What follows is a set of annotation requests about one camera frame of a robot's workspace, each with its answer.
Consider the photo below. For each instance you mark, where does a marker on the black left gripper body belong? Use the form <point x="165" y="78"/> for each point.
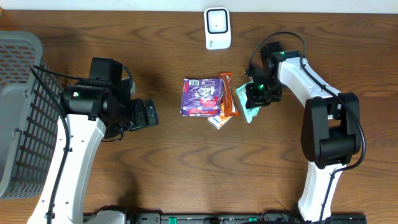
<point x="137" y="112"/>

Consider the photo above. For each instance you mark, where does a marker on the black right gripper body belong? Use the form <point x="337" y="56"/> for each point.
<point x="265" y="93"/>

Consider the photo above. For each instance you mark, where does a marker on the mint green white packet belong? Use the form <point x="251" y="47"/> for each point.
<point x="248" y="113"/>

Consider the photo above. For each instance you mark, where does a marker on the red white snack bar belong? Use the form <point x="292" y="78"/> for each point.
<point x="230" y="108"/>

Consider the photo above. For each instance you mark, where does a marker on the small orange box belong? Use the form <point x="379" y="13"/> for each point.
<point x="220" y="120"/>

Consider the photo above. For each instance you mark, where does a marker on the purple snack bag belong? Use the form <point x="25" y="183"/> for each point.
<point x="201" y="97"/>

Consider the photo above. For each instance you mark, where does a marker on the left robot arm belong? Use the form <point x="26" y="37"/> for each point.
<point x="93" y="110"/>

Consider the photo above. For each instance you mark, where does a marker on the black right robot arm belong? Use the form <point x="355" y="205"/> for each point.
<point x="331" y="131"/>

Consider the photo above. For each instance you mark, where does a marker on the white barcode scanner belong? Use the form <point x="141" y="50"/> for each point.
<point x="217" y="28"/>

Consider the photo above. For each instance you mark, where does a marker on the grey plastic mesh basket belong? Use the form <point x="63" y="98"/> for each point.
<point x="28" y="116"/>

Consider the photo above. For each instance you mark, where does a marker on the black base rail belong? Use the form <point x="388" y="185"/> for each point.
<point x="268" y="217"/>

